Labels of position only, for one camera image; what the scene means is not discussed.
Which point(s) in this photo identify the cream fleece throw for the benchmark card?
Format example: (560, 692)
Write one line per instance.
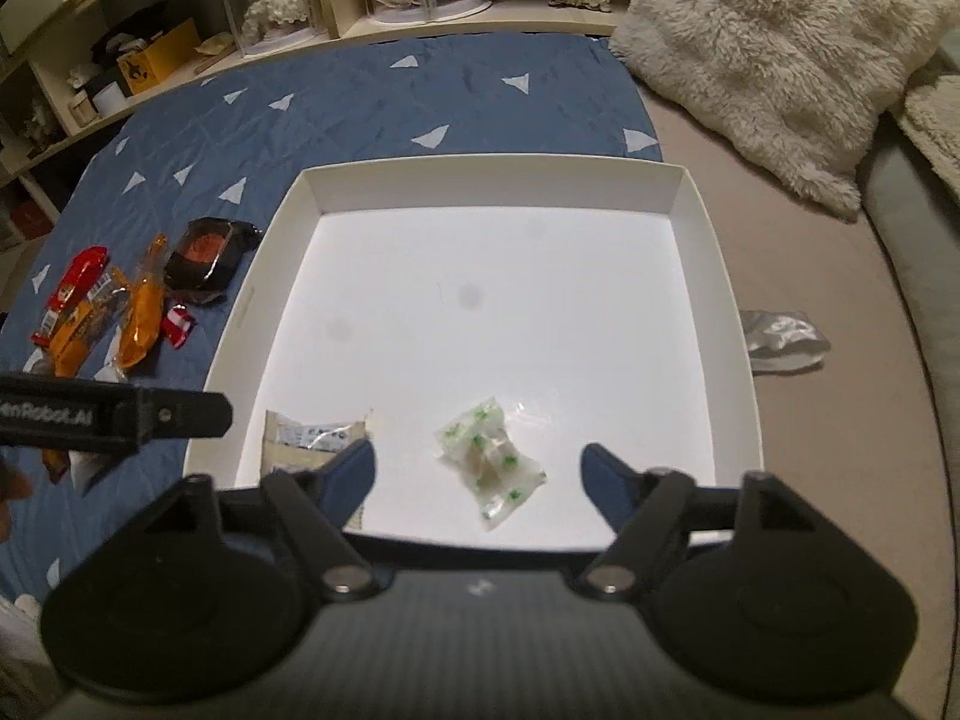
(937, 127)

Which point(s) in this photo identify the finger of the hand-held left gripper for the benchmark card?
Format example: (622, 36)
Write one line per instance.
(187, 414)

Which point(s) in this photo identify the fluffy cream pillow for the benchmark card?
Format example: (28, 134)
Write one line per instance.
(772, 45)

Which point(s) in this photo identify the beige snack packet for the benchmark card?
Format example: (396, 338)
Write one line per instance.
(315, 431)

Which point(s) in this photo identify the orange brown snack packet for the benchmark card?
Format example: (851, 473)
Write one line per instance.
(86, 322)

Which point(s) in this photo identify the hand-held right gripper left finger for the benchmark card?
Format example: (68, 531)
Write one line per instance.
(357, 469)

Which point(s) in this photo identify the grey green sofa cushion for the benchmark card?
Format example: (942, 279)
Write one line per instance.
(911, 240)

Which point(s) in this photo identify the white shallow cardboard box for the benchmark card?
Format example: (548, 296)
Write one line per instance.
(487, 300)

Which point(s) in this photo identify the clear green-dotted candy packet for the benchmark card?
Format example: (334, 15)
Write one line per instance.
(487, 457)

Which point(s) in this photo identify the small red white candy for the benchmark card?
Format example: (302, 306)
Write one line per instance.
(180, 326)

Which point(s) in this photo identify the yellow cardboard box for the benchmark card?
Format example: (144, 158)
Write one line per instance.
(154, 60)

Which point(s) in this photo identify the small white cup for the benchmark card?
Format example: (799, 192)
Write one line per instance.
(108, 99)

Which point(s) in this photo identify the blue blanket with white triangles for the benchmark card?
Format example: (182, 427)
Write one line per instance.
(337, 112)

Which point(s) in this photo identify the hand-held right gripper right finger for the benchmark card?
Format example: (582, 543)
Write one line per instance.
(606, 474)

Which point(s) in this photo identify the red snack packet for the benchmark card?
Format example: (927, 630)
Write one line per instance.
(71, 285)

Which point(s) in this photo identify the red box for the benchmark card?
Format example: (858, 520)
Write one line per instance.
(31, 221)

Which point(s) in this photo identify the black red pastry packet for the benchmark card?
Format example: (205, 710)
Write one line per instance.
(204, 259)

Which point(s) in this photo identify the shell dish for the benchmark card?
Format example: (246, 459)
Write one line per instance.
(216, 46)

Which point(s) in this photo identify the crumpled silver wrapper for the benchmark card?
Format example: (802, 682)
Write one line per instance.
(780, 341)

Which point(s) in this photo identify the cream wooden shelf unit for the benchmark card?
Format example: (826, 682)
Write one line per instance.
(352, 26)

